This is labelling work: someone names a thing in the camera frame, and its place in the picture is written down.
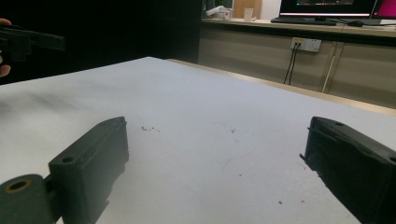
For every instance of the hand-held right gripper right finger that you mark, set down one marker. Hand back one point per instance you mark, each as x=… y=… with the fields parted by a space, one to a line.
x=355 y=161

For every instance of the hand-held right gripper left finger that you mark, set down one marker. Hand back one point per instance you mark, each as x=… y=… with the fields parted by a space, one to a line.
x=90 y=161

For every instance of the dark curtain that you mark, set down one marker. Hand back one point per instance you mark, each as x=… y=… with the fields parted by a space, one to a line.
x=124 y=28

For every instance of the long wooden counter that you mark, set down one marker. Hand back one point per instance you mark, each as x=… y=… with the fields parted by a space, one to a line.
x=358 y=65

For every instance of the black computer mouse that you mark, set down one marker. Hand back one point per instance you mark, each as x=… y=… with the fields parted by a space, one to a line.
x=355 y=23

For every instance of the black keyboard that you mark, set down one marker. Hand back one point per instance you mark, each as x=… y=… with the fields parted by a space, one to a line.
x=302 y=21

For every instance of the monitor with pink screen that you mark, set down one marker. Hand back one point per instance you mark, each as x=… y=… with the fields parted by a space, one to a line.
x=387 y=7

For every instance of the black computer monitor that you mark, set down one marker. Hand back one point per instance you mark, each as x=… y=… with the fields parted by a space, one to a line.
x=327 y=6

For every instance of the white box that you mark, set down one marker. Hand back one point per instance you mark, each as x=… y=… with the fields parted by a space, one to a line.
x=221 y=13

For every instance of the white paper cup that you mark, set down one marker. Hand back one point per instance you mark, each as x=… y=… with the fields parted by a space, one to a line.
x=248 y=14

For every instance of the white wall socket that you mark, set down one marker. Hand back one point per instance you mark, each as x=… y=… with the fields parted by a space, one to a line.
x=306 y=44

